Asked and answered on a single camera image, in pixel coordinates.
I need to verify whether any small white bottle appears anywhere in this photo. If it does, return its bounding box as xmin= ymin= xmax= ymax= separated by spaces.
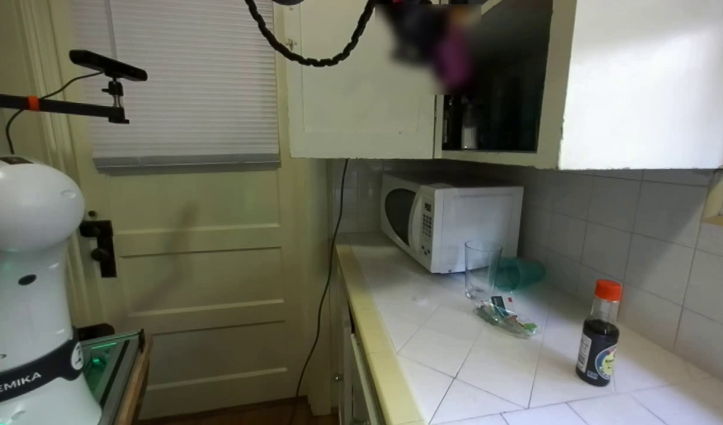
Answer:
xmin=458 ymin=102 xmax=482 ymax=150

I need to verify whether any teal plastic cup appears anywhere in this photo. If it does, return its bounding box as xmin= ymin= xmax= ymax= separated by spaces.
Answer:
xmin=490 ymin=253 xmax=549 ymax=295

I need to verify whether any crumpled green wrapper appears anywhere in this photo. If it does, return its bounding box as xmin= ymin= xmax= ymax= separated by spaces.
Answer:
xmin=475 ymin=293 xmax=540 ymax=340

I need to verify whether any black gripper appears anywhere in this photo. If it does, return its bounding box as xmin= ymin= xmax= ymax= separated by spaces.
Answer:
xmin=377 ymin=0 xmax=461 ymax=79

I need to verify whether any cream panelled door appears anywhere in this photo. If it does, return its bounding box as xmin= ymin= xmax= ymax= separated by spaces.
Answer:
xmin=49 ymin=0 xmax=333 ymax=419

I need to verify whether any purple plastic cup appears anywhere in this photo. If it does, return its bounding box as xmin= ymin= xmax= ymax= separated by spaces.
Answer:
xmin=430 ymin=20 xmax=475 ymax=89

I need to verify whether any dark sauce bottle orange cap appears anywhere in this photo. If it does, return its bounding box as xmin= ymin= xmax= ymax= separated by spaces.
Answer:
xmin=575 ymin=278 xmax=627 ymax=389

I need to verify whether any cream upper cabinet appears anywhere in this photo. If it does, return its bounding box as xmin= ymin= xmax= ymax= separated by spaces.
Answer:
xmin=433 ymin=0 xmax=723 ymax=173

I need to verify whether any black bar camera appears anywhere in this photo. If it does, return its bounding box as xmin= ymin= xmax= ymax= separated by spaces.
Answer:
xmin=67 ymin=46 xmax=152 ymax=85

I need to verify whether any thin black power cord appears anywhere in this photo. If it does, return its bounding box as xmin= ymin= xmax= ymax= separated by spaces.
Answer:
xmin=293 ymin=158 xmax=352 ymax=399

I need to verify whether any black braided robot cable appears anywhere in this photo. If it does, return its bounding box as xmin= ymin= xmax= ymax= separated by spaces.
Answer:
xmin=244 ymin=0 xmax=380 ymax=70

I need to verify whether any plain cream cabinet door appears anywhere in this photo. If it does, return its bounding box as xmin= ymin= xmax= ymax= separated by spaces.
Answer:
xmin=283 ymin=0 xmax=443 ymax=163

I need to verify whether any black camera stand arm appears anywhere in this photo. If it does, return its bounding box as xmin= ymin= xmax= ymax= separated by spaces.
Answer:
xmin=0 ymin=76 xmax=133 ymax=128

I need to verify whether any clear drinking glass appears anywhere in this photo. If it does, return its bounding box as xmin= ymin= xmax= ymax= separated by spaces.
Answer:
xmin=464 ymin=237 xmax=498 ymax=301

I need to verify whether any black door latch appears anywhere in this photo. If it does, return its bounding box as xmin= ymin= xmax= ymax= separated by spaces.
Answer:
xmin=79 ymin=209 xmax=120 ymax=281

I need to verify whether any cream base cabinet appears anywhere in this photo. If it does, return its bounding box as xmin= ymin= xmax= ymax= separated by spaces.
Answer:
xmin=333 ymin=286 xmax=389 ymax=425

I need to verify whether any white microwave oven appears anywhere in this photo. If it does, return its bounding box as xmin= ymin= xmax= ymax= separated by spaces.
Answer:
xmin=378 ymin=173 xmax=528 ymax=275

